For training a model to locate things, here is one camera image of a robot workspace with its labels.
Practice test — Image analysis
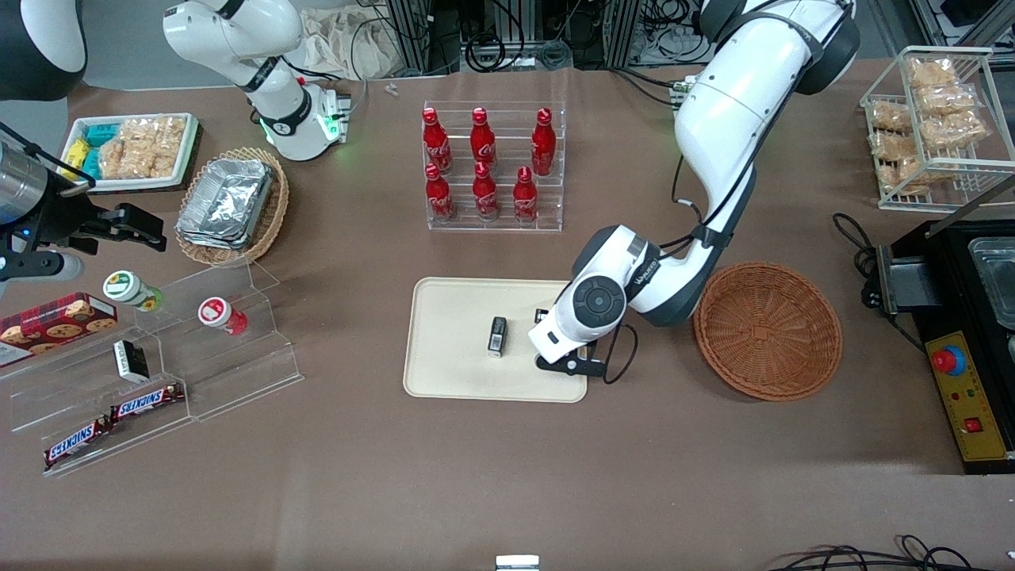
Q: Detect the thin black camera cable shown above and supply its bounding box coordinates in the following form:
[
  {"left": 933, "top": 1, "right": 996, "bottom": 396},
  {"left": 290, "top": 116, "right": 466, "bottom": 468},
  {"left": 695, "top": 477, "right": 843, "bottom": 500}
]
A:
[{"left": 601, "top": 321, "right": 640, "bottom": 386}]

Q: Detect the fried snack bag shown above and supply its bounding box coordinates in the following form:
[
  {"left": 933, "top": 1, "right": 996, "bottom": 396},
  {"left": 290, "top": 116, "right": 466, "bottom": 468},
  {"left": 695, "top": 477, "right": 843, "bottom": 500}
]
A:
[
  {"left": 915, "top": 83, "right": 981, "bottom": 117},
  {"left": 878, "top": 159, "right": 933, "bottom": 196},
  {"left": 907, "top": 56, "right": 961, "bottom": 89},
  {"left": 868, "top": 101, "right": 914, "bottom": 132},
  {"left": 98, "top": 117, "right": 188, "bottom": 181},
  {"left": 870, "top": 131, "right": 917, "bottom": 164},
  {"left": 919, "top": 111, "right": 989, "bottom": 152}
]

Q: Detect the cream plastic tray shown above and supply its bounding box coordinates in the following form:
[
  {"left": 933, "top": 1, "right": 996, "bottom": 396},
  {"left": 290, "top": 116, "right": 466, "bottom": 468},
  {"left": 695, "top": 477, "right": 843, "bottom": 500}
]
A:
[{"left": 403, "top": 277, "right": 589, "bottom": 404}]

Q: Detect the black cable bundle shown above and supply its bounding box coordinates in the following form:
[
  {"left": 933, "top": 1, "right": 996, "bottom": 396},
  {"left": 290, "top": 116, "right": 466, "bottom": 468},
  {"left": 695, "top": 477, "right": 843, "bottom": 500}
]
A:
[{"left": 768, "top": 535, "right": 1015, "bottom": 571}]

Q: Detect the clear acrylic bottle rack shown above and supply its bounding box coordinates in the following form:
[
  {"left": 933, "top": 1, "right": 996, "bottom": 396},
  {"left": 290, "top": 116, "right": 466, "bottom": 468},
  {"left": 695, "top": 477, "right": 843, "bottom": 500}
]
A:
[{"left": 423, "top": 101, "right": 569, "bottom": 233}]

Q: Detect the red cola bottle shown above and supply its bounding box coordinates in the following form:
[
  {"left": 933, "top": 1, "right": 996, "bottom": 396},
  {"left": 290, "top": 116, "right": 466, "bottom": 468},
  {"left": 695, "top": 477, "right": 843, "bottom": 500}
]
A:
[
  {"left": 530, "top": 108, "right": 557, "bottom": 178},
  {"left": 421, "top": 107, "right": 454, "bottom": 176},
  {"left": 424, "top": 163, "right": 457, "bottom": 224},
  {"left": 472, "top": 161, "right": 500, "bottom": 222},
  {"left": 512, "top": 166, "right": 541, "bottom": 224},
  {"left": 469, "top": 107, "right": 498, "bottom": 173}
]

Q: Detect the aluminium foil container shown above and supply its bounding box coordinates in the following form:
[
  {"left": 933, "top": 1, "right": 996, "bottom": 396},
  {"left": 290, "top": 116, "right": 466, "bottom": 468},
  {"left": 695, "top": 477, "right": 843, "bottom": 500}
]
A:
[{"left": 175, "top": 158, "right": 275, "bottom": 251}]

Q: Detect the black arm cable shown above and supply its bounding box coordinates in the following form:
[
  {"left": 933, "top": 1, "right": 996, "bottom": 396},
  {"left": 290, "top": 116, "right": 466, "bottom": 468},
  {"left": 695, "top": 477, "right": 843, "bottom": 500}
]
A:
[{"left": 670, "top": 95, "right": 794, "bottom": 251}]

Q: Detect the red cup white lid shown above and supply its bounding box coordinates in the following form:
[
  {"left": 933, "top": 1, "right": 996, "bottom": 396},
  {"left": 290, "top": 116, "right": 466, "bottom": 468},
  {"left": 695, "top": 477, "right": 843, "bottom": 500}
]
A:
[{"left": 197, "top": 296, "right": 249, "bottom": 336}]

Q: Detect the coiled black cable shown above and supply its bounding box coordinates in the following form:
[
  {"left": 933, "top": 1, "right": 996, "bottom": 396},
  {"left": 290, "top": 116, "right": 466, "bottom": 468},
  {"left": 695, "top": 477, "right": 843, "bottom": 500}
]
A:
[{"left": 464, "top": 30, "right": 509, "bottom": 74}]

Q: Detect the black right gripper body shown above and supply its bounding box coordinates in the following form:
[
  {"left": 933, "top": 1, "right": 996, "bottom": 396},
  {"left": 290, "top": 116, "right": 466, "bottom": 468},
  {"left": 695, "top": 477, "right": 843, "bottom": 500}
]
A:
[{"left": 0, "top": 189, "right": 124, "bottom": 275}]

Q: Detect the yellow control panel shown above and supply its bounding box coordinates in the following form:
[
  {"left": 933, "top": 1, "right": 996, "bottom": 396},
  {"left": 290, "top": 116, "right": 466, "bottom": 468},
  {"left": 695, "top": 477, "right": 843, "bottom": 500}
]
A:
[{"left": 925, "top": 331, "right": 1010, "bottom": 463}]

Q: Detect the clear acrylic stepped shelf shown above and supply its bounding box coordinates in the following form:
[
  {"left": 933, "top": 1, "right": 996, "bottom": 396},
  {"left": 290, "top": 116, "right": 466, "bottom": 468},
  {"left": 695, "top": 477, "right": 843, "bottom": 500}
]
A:
[{"left": 0, "top": 258, "right": 306, "bottom": 478}]

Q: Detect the oval light wicker basket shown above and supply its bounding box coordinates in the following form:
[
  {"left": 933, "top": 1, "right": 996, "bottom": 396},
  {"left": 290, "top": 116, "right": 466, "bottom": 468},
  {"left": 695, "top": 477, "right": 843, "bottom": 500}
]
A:
[{"left": 175, "top": 147, "right": 291, "bottom": 267}]

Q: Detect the round brown wicker basket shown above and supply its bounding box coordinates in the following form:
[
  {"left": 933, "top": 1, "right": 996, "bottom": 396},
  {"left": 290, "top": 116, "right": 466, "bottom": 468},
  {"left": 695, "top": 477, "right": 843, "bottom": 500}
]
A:
[{"left": 694, "top": 262, "right": 844, "bottom": 402}]

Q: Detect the red cookie box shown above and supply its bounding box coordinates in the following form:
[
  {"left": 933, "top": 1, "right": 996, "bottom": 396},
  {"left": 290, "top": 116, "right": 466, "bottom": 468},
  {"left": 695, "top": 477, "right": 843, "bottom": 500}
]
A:
[{"left": 0, "top": 292, "right": 119, "bottom": 368}]

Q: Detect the steel pan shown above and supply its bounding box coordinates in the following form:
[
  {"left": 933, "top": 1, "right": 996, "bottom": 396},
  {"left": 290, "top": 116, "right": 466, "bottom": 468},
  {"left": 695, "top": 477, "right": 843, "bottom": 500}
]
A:
[{"left": 967, "top": 236, "right": 1015, "bottom": 331}]

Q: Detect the green cup white lid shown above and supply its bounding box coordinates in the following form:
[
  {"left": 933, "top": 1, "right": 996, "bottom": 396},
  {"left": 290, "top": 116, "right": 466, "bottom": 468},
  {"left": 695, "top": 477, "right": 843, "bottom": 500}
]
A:
[{"left": 102, "top": 270, "right": 164, "bottom": 312}]

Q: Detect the white rectangular snack tray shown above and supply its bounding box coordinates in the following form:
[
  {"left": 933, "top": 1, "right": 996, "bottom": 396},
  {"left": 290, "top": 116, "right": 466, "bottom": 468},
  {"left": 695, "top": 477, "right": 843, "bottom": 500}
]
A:
[{"left": 63, "top": 113, "right": 201, "bottom": 194}]

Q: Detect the snickers chocolate bar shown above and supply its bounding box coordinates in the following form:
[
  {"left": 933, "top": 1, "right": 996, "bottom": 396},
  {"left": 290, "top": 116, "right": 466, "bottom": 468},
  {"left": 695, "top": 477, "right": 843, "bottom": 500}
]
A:
[
  {"left": 109, "top": 383, "right": 186, "bottom": 422},
  {"left": 43, "top": 416, "right": 113, "bottom": 470}
]

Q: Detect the white cloth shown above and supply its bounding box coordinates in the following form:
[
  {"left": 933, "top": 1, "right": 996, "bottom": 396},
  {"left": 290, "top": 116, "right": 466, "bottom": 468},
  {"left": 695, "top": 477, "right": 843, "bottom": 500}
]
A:
[{"left": 297, "top": 6, "right": 401, "bottom": 82}]

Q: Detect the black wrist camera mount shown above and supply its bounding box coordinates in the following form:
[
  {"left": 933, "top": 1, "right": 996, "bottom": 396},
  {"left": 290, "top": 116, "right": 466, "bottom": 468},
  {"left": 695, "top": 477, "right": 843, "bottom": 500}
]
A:
[{"left": 535, "top": 347, "right": 609, "bottom": 378}]

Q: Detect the black appliance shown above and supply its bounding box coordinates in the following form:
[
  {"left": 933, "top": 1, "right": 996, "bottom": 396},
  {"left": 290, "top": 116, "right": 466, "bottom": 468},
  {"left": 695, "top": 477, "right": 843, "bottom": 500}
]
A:
[{"left": 875, "top": 217, "right": 1015, "bottom": 477}]

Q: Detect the dark power cable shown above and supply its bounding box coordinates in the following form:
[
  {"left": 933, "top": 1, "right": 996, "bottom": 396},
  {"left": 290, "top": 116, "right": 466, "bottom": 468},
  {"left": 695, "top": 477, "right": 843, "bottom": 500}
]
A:
[{"left": 832, "top": 212, "right": 883, "bottom": 312}]

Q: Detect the white wire rack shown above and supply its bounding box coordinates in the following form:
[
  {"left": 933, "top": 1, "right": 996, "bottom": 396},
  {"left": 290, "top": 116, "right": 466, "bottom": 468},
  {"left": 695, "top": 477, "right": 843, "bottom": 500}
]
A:
[{"left": 860, "top": 45, "right": 1015, "bottom": 213}]

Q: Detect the yellow snack packet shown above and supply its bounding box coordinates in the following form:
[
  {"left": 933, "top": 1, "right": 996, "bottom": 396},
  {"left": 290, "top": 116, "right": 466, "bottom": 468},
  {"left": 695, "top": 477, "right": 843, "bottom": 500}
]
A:
[{"left": 62, "top": 138, "right": 90, "bottom": 180}]

